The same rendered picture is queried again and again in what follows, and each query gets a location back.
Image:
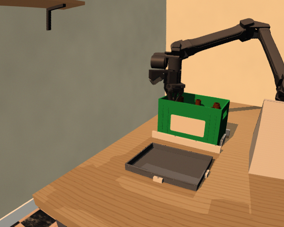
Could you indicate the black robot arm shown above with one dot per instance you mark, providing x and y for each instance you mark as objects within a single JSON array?
[{"x": 247, "y": 29}]

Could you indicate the green plastic crate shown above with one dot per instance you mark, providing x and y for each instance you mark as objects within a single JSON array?
[{"x": 195, "y": 122}]

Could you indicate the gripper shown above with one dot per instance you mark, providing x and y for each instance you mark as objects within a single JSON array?
[{"x": 174, "y": 88}]

